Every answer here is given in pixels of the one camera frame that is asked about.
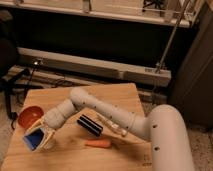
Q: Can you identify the metal pole stand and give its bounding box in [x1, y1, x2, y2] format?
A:
[155, 0, 190, 74]

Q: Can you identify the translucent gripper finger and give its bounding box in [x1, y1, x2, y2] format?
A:
[32, 128, 54, 145]
[23, 135, 44, 151]

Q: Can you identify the clear plastic object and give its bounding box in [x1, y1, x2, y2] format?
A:
[97, 114, 128, 137]

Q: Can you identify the black white striped block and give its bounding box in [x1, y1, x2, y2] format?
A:
[77, 115, 103, 137]

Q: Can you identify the white ceramic cup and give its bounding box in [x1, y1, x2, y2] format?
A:
[43, 138, 56, 150]

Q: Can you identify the orange bowl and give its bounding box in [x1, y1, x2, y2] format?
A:
[18, 106, 44, 129]

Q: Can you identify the blue sponge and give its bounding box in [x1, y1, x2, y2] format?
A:
[25, 129, 44, 150]

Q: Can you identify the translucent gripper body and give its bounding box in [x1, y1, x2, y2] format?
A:
[25, 119, 55, 135]

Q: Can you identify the black chair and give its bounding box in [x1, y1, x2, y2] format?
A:
[0, 9, 39, 119]

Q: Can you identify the orange carrot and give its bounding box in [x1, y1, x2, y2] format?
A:
[85, 139, 118, 148]

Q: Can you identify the dark cabinet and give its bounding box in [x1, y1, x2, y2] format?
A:
[168, 0, 213, 128]

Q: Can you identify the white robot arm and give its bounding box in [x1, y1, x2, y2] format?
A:
[23, 87, 195, 171]

